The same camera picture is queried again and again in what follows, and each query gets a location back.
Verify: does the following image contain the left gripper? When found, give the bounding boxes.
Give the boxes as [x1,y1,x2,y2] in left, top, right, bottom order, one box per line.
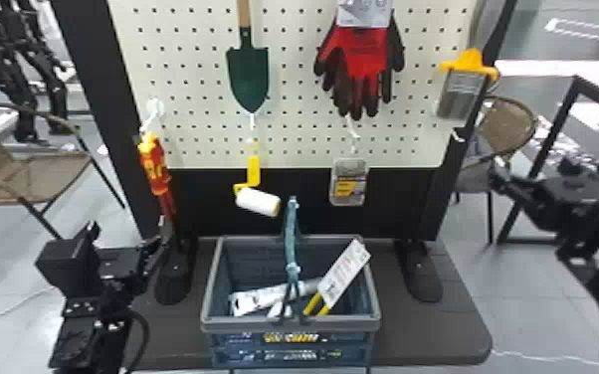
[96,235,170,305]

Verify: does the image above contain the red and yellow screwdriver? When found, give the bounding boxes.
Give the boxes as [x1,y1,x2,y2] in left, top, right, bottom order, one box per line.
[136,130,179,222]

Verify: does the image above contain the blue basket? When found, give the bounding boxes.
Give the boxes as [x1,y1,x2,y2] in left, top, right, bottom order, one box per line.
[199,195,383,370]

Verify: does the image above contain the white tool packet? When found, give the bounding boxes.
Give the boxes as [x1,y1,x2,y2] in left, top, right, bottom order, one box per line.
[227,278,322,318]

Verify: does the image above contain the yellow paint roller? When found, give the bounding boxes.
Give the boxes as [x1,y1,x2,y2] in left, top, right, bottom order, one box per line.
[232,138,283,219]

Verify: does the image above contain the beige mesh chair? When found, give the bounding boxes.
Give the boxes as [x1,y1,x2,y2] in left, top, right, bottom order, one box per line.
[452,94,540,245]
[0,100,126,263]

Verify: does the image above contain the white pegboard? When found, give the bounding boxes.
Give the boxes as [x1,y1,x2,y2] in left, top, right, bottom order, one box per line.
[50,0,518,307]

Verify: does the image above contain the green garden trowel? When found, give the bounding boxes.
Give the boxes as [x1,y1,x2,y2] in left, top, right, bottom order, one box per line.
[225,0,272,115]

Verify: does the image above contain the grey packet with yellow label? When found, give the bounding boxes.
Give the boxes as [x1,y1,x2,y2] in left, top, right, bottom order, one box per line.
[328,156,369,208]

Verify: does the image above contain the red and black gloves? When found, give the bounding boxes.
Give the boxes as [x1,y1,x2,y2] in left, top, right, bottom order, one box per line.
[312,0,407,122]

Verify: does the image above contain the black framed side table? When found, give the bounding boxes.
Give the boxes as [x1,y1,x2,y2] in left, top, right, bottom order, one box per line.
[494,59,599,247]

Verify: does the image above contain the black cable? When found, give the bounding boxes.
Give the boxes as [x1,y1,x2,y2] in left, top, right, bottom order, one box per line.
[121,308,151,374]

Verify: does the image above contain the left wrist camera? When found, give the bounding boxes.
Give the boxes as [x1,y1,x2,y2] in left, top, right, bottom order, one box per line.
[35,220,103,300]

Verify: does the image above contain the yellow handled pliers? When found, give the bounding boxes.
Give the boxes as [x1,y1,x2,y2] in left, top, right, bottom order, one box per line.
[300,238,373,317]

